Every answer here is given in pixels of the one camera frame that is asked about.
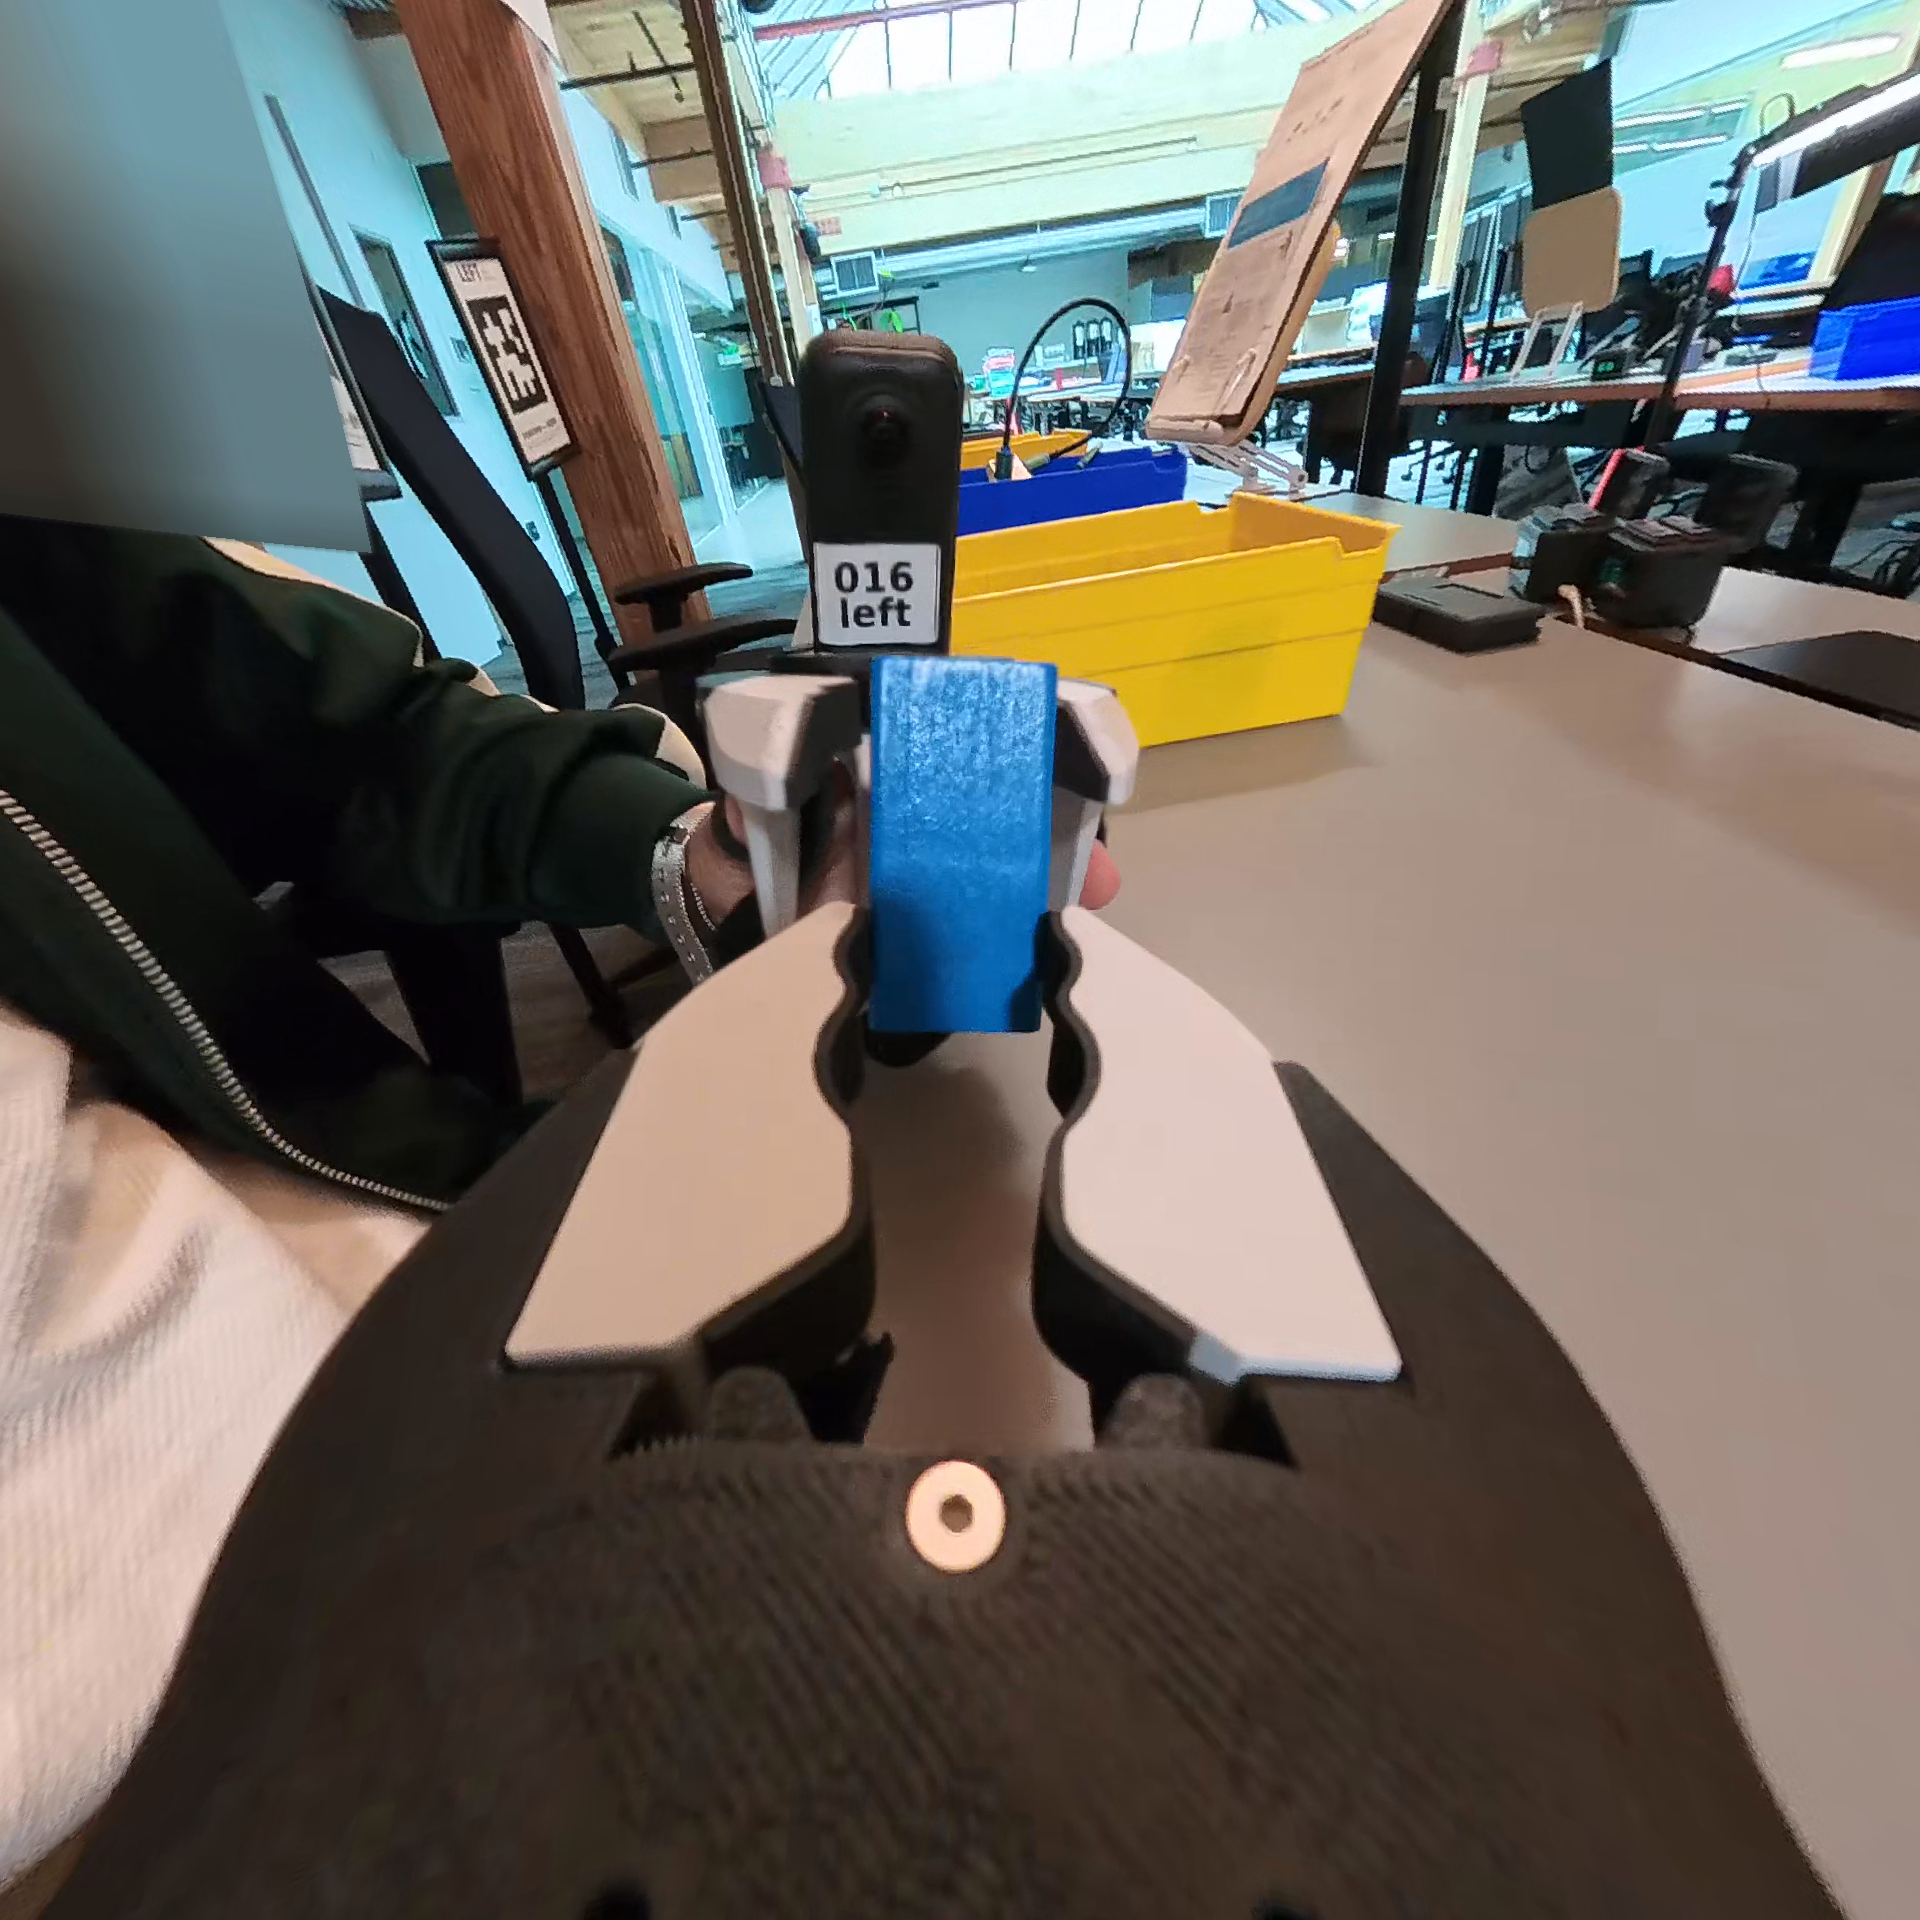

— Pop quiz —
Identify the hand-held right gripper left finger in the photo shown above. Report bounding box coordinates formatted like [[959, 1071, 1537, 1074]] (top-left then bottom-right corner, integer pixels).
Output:
[[504, 902, 880, 1443]]

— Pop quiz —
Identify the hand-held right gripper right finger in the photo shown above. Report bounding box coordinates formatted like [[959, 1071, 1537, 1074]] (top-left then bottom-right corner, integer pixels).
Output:
[[1031, 907, 1408, 1443]]

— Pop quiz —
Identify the blue rectangular block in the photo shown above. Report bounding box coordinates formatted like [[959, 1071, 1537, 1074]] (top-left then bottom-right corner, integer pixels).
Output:
[[866, 655, 1061, 1038]]

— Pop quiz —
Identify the person's left forearm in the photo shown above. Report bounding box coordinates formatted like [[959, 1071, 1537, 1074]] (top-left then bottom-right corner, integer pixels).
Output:
[[345, 661, 713, 934]]

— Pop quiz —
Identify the grey desk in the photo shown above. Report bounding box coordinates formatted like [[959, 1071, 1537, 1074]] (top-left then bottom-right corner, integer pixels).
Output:
[[661, 496, 1920, 1920]]

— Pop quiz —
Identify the black desk mat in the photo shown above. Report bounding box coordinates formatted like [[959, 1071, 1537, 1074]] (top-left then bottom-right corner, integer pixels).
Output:
[[1716, 631, 1920, 731]]

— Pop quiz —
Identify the person's left hand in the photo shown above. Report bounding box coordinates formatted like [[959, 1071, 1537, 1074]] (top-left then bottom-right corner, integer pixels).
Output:
[[702, 810, 769, 959]]

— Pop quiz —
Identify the blue plastic bin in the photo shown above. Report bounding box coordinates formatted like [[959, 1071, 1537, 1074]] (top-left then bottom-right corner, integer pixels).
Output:
[[957, 446, 1191, 538], [1808, 296, 1920, 383]]

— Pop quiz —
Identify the black office chair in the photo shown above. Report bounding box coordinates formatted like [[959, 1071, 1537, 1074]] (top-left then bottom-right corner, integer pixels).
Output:
[[608, 562, 799, 711]]

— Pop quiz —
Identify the silver wristwatch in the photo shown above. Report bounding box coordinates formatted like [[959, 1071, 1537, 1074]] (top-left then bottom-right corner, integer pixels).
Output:
[[648, 810, 721, 987]]

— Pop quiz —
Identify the black framed marker sign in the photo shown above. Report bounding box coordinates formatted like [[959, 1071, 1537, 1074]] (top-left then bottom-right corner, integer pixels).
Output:
[[426, 238, 582, 483]]

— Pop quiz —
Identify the black high-back chair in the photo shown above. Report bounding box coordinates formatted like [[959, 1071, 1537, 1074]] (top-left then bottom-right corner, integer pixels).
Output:
[[318, 288, 589, 711]]

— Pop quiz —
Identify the cardboard sheet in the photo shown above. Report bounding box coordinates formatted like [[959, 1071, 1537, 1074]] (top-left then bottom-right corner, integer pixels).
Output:
[[1146, 0, 1465, 451]]

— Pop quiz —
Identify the black pole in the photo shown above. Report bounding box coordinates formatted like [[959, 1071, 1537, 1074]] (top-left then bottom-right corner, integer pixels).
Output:
[[1357, 0, 1468, 500]]

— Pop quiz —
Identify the black flat box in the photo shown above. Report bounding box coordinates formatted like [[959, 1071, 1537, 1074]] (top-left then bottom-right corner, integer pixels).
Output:
[[1376, 575, 1549, 655]]

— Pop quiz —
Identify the person's white clothing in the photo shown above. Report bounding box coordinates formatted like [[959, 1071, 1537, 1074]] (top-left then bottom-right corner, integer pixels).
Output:
[[0, 1005, 432, 1920]]

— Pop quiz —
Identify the person's green jacket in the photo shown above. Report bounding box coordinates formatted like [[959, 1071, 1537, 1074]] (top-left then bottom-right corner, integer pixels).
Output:
[[0, 517, 706, 1211]]

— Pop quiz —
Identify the black battery charger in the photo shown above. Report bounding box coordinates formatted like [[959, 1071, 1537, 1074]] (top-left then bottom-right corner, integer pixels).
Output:
[[1591, 517, 1729, 634], [1511, 510, 1615, 602]]

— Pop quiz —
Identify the wooden book stand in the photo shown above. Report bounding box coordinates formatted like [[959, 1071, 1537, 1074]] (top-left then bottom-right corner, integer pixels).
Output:
[[1514, 188, 1628, 380]]

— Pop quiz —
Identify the black monitor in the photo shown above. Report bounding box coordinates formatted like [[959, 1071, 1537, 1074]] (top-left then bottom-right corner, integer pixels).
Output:
[[1519, 60, 1620, 214]]

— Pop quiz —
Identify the black bar lamp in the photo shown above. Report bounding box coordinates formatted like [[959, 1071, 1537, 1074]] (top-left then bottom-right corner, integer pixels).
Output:
[[1640, 66, 1920, 454]]

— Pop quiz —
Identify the black looped cable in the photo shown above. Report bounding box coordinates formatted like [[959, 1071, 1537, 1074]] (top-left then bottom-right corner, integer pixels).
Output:
[[992, 296, 1133, 484]]

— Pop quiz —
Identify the wooden post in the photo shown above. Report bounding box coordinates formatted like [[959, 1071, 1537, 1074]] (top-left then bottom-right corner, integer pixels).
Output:
[[393, 0, 710, 606]]

